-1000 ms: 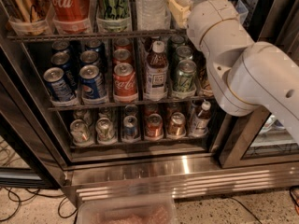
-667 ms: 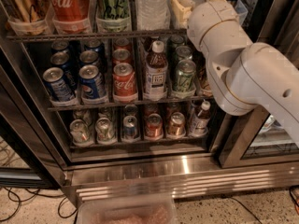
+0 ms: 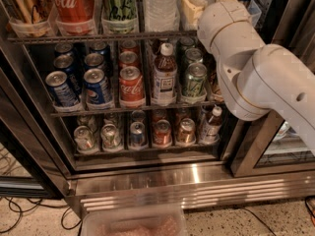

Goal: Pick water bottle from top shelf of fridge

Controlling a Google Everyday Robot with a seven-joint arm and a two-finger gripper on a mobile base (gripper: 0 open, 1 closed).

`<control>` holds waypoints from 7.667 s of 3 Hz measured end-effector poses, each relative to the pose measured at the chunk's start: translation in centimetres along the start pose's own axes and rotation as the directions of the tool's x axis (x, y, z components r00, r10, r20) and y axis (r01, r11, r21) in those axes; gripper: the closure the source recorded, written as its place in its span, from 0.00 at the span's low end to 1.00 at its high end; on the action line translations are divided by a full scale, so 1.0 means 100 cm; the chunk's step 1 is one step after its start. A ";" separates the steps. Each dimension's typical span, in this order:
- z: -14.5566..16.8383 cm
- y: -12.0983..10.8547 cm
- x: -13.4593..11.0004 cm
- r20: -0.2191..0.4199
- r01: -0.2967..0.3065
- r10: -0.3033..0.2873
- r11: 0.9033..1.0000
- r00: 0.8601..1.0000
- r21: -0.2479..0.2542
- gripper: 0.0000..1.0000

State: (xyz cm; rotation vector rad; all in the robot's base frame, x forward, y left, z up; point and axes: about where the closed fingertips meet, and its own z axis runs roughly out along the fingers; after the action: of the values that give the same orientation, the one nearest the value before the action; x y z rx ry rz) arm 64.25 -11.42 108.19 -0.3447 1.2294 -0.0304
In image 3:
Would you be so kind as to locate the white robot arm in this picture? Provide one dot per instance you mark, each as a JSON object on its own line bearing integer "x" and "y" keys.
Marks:
{"x": 254, "y": 77}

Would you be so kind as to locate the brown tea bottle white cap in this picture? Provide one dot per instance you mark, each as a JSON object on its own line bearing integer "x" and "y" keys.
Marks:
{"x": 165, "y": 70}

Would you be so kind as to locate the front gold can middle shelf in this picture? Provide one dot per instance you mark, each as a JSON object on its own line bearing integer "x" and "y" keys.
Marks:
{"x": 214, "y": 84}

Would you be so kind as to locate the gold can shelf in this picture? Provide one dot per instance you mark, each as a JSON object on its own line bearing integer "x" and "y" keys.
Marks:
{"x": 214, "y": 84}
{"x": 28, "y": 18}

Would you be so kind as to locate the green LaCroix can top shelf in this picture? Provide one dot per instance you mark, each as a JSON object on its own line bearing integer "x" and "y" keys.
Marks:
{"x": 120, "y": 15}

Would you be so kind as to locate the bottom shelf tea bottle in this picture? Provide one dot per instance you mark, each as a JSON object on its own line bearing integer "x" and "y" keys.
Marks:
{"x": 210, "y": 127}

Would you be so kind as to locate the bottom shelf orange can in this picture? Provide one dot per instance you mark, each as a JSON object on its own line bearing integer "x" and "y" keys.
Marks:
{"x": 186, "y": 131}

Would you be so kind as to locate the red Coca-Cola can top shelf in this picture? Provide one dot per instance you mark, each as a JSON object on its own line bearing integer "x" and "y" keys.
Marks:
{"x": 74, "y": 15}

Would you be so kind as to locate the stainless steel fridge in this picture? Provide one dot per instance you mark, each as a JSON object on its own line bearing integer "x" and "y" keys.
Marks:
{"x": 42, "y": 138}

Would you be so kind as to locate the bottom shelf red can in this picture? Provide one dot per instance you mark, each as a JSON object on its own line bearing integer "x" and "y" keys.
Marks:
{"x": 162, "y": 133}

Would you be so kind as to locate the glass fridge door right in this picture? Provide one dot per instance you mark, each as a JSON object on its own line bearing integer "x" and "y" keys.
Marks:
{"x": 271, "y": 144}

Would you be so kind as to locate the bottom shelf blue can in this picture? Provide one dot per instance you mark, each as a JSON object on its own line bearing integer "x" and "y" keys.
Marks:
{"x": 137, "y": 134}

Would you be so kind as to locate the shelf white can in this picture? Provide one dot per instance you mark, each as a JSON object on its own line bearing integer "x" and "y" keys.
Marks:
{"x": 85, "y": 140}
{"x": 111, "y": 139}

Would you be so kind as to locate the gold can top shelf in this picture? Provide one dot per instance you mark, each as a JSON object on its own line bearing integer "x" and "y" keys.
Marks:
{"x": 28, "y": 18}

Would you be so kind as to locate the bottom shelf left white can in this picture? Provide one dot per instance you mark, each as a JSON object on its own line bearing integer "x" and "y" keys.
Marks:
{"x": 85, "y": 140}

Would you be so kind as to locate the front green LaCroix can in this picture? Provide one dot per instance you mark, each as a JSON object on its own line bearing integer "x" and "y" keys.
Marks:
{"x": 193, "y": 89}

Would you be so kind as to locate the front red Coca-Cola can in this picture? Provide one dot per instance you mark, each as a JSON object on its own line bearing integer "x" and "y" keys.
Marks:
{"x": 131, "y": 87}

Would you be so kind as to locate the pepsi can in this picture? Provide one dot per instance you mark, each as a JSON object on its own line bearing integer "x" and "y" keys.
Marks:
{"x": 64, "y": 98}
{"x": 98, "y": 89}

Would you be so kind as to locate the front left Pepsi can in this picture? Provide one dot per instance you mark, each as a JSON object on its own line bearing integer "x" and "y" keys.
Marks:
{"x": 64, "y": 98}

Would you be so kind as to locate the clear plastic bin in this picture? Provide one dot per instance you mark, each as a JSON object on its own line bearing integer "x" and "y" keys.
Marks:
{"x": 151, "y": 220}

